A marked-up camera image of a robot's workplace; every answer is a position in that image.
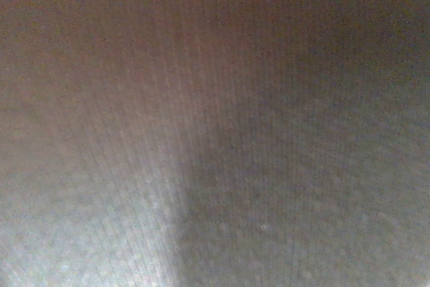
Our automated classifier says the pink backpack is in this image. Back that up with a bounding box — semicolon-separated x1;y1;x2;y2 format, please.
0;0;430;287

